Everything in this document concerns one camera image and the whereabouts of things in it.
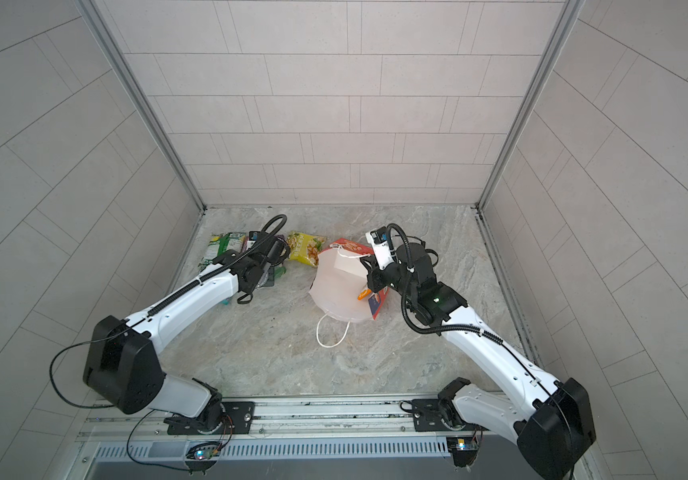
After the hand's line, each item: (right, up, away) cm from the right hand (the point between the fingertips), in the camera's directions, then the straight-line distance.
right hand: (361, 259), depth 74 cm
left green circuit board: (-34, -41, -9) cm, 54 cm away
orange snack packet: (+1, -11, +10) cm, 15 cm away
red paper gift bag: (-7, -8, +22) cm, 25 cm away
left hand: (-28, -4, +12) cm, 30 cm away
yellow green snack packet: (-19, +1, +25) cm, 31 cm away
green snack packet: (-47, +3, +25) cm, 53 cm away
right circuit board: (+24, -43, -6) cm, 50 cm away
